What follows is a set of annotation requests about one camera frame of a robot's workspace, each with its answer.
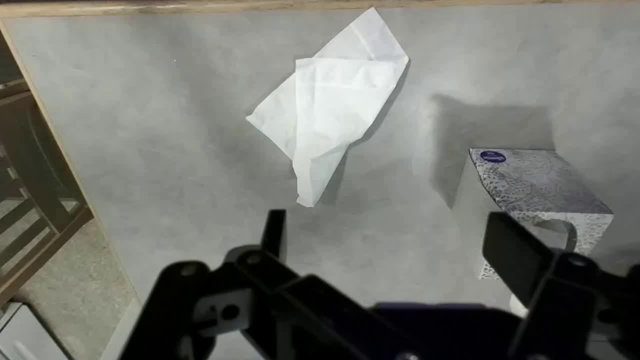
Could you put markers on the grey cube tissue box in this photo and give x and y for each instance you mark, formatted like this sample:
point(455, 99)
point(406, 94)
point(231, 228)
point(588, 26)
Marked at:
point(535, 186)

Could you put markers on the wooden slatted chair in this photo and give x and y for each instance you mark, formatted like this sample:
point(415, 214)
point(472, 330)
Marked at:
point(42, 200)

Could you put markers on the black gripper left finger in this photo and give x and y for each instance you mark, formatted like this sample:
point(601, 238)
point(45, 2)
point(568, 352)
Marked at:
point(279, 313)

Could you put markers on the white tissue lying on table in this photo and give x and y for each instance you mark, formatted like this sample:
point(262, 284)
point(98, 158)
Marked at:
point(330, 101)

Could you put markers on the white box on floor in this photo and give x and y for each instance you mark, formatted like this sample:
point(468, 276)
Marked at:
point(22, 337)

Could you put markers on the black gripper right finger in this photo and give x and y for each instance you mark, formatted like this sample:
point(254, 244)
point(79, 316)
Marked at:
point(567, 295)

